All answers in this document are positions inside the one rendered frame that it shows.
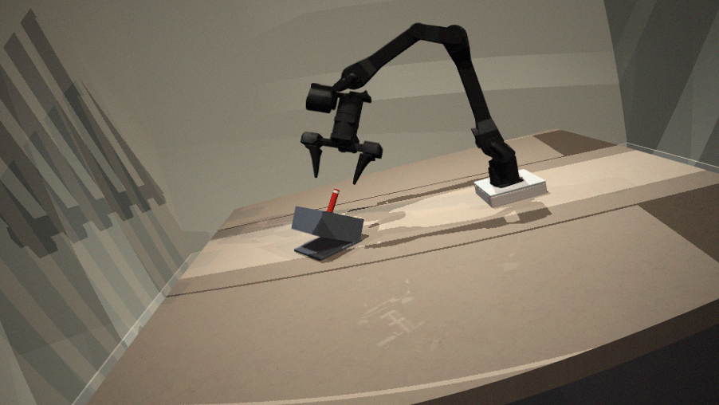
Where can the dark red peg with grey band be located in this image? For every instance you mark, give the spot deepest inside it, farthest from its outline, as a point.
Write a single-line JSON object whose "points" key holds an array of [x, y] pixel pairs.
{"points": [[333, 200]]}

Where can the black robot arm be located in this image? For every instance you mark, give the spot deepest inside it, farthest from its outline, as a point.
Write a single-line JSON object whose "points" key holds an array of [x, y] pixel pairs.
{"points": [[503, 171]]}

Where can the grey square panel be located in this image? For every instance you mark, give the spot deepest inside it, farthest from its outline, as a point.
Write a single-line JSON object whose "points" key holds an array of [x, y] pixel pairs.
{"points": [[336, 232]]}

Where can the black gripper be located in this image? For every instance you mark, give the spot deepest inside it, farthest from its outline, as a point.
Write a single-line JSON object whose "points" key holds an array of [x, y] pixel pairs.
{"points": [[343, 132]]}

